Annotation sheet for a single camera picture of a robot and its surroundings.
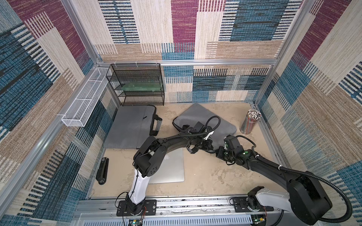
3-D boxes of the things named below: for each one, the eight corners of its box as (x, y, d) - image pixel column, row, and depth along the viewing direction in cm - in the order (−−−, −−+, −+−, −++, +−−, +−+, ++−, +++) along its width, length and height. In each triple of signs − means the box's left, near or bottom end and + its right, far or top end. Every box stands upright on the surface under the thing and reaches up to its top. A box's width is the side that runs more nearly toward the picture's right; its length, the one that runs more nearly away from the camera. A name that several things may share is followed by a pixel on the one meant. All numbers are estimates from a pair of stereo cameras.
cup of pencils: (241, 134, 103) (250, 118, 89) (238, 126, 108) (247, 109, 93) (251, 134, 103) (262, 118, 89) (248, 126, 108) (258, 109, 93)
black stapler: (97, 184, 84) (92, 182, 79) (105, 161, 93) (101, 157, 88) (105, 184, 84) (100, 182, 79) (112, 161, 93) (109, 157, 88)
